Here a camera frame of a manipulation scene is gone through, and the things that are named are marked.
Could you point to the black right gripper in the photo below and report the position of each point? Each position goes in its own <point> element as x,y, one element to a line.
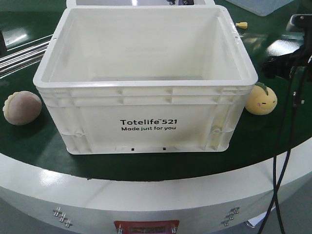
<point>282,65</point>

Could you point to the yellow smiling plush toy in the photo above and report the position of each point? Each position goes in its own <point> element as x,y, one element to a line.
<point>262,100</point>

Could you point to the white plastic tote crate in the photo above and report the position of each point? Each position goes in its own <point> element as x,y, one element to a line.
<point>145,79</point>

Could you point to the pink round plush toy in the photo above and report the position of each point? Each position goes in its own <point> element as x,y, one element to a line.
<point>21,108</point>

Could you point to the small yellow toy piece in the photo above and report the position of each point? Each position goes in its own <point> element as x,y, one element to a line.
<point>242,25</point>

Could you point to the clear plastic storage bin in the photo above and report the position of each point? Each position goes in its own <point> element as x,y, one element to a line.
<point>260,7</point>

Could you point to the red warning label plate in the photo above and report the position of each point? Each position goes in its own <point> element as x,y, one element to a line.
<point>147,227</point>

